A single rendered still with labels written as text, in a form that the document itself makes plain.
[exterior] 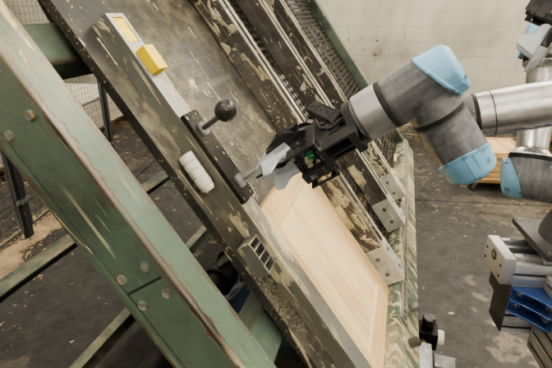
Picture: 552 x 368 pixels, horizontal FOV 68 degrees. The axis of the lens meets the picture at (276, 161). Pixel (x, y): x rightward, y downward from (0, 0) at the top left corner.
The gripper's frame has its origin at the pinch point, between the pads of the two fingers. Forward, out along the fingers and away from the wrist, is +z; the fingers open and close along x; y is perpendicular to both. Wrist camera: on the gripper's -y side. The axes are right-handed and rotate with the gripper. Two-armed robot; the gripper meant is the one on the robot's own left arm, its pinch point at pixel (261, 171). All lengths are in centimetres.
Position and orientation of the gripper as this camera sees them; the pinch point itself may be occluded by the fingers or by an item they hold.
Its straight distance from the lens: 71.8
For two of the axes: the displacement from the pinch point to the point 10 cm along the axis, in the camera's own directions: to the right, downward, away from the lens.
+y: -0.8, 6.0, -7.9
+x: 6.3, 6.5, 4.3
